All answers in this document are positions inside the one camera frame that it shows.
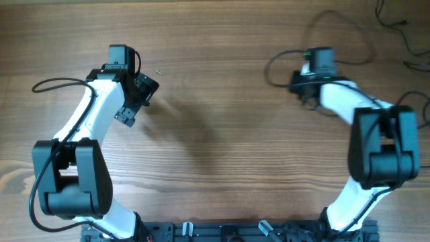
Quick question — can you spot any black usb cable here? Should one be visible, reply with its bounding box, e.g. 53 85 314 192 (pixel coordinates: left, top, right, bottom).
395 90 430 130
300 9 376 118
374 0 430 73

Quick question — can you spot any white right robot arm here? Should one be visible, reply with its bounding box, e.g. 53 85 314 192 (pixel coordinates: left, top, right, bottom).
289 47 421 236

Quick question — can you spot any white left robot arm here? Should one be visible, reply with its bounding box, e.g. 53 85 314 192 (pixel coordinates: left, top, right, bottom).
29 44 159 241

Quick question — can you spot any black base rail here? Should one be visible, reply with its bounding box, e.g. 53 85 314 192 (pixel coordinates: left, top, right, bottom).
80 220 380 242

